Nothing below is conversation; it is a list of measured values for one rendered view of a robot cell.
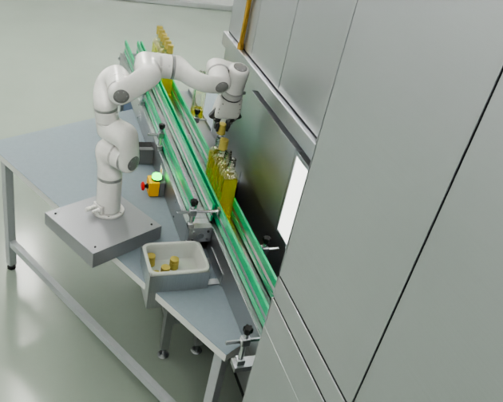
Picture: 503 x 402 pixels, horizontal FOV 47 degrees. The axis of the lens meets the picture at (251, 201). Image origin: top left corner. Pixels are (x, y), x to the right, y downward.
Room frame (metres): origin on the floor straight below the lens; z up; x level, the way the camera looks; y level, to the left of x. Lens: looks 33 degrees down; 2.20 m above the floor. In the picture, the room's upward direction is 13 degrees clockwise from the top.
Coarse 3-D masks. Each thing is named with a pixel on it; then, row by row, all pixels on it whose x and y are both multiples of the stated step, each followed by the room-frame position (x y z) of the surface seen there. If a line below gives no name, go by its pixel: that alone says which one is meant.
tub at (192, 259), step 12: (144, 252) 1.62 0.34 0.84; (156, 252) 1.68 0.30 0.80; (168, 252) 1.70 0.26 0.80; (180, 252) 1.72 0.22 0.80; (192, 252) 1.74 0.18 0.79; (156, 264) 1.65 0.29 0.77; (168, 264) 1.67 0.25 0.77; (180, 264) 1.68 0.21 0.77; (192, 264) 1.70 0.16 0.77; (204, 264) 1.64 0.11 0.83
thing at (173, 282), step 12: (144, 264) 1.60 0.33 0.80; (216, 264) 1.70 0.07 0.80; (144, 276) 1.59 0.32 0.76; (156, 276) 1.52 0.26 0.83; (168, 276) 1.54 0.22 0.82; (180, 276) 1.56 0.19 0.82; (192, 276) 1.58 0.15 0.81; (204, 276) 1.60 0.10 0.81; (216, 276) 1.68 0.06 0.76; (156, 288) 1.52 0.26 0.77; (168, 288) 1.54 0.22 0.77; (180, 288) 1.56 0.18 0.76; (192, 288) 1.58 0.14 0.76; (204, 288) 1.60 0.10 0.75
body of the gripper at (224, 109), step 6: (222, 96) 2.01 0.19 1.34; (216, 102) 2.02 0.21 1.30; (222, 102) 2.00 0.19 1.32; (228, 102) 2.00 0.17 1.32; (234, 102) 2.00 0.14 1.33; (240, 102) 2.03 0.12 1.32; (216, 108) 2.01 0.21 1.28; (222, 108) 2.00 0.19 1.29; (228, 108) 2.01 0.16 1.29; (234, 108) 2.02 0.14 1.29; (240, 108) 2.04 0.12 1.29; (216, 114) 2.01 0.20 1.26; (222, 114) 2.01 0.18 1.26; (228, 114) 2.02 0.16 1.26; (234, 114) 2.04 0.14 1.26
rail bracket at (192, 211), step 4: (192, 200) 1.77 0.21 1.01; (196, 200) 1.77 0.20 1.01; (192, 204) 1.76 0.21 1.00; (196, 204) 1.77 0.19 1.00; (188, 208) 1.77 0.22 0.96; (192, 208) 1.76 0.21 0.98; (176, 212) 1.75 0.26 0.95; (180, 212) 1.75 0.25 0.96; (184, 212) 1.75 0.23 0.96; (188, 212) 1.76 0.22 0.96; (192, 212) 1.76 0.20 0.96; (196, 212) 1.77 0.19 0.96; (200, 212) 1.78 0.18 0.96; (204, 212) 1.79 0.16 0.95; (208, 212) 1.79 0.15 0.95; (212, 212) 1.80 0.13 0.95; (216, 212) 1.81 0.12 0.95; (192, 216) 1.76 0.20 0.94; (192, 220) 1.77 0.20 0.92; (188, 224) 1.76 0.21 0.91; (192, 224) 1.76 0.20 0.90; (188, 228) 1.76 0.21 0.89; (192, 228) 1.76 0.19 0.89
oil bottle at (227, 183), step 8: (224, 168) 1.91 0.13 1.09; (224, 176) 1.88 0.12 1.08; (232, 176) 1.88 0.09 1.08; (224, 184) 1.87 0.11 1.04; (232, 184) 1.88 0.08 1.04; (224, 192) 1.87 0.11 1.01; (232, 192) 1.89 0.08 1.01; (224, 200) 1.87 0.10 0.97; (232, 200) 1.89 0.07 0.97; (224, 208) 1.88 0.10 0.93
